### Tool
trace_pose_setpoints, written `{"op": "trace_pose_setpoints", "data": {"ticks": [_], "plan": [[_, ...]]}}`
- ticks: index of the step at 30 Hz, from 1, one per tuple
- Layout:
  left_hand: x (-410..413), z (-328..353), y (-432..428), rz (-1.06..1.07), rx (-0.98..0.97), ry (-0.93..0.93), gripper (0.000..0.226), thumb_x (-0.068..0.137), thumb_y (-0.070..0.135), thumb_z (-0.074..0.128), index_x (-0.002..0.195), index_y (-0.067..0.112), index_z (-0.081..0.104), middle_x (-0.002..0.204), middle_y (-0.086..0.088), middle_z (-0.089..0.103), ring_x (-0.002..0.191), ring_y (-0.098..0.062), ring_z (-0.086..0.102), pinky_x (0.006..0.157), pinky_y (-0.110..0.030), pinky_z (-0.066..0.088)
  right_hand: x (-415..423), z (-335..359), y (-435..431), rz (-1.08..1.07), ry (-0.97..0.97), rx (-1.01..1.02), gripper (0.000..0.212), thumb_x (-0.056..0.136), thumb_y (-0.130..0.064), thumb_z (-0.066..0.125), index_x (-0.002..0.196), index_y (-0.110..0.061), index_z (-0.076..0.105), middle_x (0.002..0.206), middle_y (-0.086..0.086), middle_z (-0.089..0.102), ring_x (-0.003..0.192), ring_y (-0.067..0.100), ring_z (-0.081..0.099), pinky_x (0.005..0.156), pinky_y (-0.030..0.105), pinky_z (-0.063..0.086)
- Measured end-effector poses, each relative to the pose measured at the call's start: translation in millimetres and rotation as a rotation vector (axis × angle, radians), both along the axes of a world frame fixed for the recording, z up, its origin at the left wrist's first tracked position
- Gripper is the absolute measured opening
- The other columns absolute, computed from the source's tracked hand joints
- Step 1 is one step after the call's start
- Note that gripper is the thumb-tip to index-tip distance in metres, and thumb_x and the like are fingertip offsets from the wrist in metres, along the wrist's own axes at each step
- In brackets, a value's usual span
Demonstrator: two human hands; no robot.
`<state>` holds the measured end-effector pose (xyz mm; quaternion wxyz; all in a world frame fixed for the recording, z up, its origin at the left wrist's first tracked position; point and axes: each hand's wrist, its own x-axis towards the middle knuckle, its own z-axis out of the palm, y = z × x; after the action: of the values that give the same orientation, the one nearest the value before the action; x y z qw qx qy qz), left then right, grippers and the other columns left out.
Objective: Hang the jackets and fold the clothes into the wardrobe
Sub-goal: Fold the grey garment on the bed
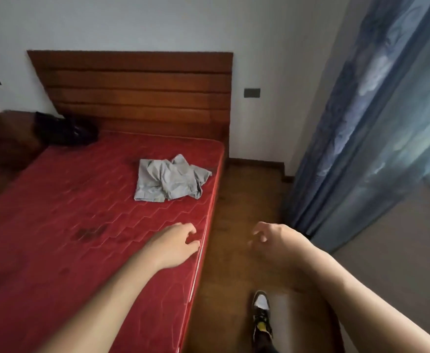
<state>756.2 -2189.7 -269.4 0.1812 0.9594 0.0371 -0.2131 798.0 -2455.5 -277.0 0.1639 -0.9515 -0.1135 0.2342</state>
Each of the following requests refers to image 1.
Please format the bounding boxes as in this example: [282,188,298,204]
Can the person's left hand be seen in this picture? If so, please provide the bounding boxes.
[143,222,201,272]

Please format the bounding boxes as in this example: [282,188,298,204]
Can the person's right hand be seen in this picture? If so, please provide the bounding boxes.
[248,221,314,269]

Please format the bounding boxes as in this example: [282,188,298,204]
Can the grey trousers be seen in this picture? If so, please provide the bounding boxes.
[133,154,213,202]

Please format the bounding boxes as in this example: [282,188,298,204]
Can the person's left forearm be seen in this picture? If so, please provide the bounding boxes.
[38,250,164,353]

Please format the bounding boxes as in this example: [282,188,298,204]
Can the person's right forearm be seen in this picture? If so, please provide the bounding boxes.
[303,246,430,353]

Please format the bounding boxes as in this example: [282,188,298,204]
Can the person's right shoe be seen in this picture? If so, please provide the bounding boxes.
[251,290,274,342]

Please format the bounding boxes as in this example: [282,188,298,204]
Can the red quilted mattress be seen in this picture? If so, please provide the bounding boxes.
[0,132,226,353]

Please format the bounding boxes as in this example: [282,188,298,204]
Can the blue curtain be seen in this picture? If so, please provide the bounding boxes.
[283,0,430,254]

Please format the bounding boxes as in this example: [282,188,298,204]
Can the black bag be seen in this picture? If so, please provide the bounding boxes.
[34,112,100,147]

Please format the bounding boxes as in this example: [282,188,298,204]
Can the wooden headboard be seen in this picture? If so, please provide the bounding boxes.
[27,50,234,353]

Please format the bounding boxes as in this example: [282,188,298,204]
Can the wooden nightstand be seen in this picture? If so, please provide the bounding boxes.
[0,110,46,170]

